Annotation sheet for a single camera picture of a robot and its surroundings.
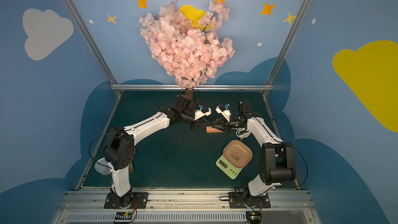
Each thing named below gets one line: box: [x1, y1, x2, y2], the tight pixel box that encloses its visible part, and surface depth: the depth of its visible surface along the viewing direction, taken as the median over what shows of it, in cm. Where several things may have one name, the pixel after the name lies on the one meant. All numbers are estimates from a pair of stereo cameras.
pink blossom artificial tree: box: [138, 0, 236, 100], surface depth 73 cm
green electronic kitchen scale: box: [216, 154, 244, 180], surface depth 84 cm
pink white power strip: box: [206, 126, 225, 133], surface depth 82 cm
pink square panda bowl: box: [222, 140, 254, 169], surface depth 88 cm
